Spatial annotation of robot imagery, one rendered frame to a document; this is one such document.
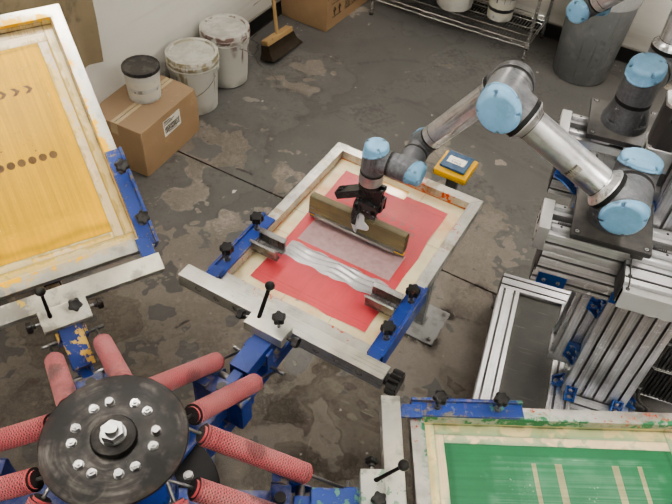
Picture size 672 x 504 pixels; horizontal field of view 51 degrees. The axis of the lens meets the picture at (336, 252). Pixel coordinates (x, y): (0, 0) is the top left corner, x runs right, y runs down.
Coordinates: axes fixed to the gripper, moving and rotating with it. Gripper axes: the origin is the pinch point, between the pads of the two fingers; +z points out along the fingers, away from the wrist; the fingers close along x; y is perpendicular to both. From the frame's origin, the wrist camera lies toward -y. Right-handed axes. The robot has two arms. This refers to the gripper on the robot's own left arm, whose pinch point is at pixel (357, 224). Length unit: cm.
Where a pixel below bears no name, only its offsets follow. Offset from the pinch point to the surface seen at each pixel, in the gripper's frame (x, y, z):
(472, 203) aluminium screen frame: 32.2, 28.2, 0.1
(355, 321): -31.8, 17.6, 4.2
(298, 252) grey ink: -17.7, -11.4, 4.8
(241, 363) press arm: -67, 1, -4
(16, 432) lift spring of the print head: -116, -23, -21
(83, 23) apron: 71, -192, 31
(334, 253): -11.3, -1.6, 4.9
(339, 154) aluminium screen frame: 29.9, -23.6, 2.5
